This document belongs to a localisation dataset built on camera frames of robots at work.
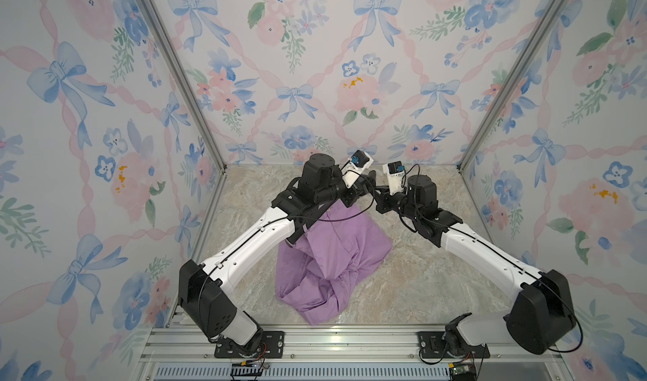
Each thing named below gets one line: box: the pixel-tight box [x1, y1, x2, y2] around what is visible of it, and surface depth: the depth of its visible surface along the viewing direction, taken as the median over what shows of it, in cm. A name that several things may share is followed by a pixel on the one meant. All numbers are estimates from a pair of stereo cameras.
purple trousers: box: [275, 199, 394, 327], surface depth 83 cm
